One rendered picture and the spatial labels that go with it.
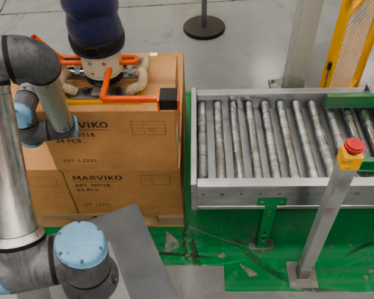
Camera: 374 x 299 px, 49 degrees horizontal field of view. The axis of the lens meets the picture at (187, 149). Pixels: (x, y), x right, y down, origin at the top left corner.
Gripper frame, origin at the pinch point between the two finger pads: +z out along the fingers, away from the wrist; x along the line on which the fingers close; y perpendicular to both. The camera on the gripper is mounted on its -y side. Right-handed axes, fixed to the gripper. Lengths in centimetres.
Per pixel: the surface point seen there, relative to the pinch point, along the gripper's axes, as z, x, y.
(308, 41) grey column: 97, -56, 144
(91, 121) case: -18.5, -18.7, 22.6
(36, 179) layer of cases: -17, -61, -15
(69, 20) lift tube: -6.4, 22.6, 20.6
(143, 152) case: -19, -39, 43
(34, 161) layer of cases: -12, -53, -15
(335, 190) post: -50, -27, 122
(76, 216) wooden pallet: -17, -95, -2
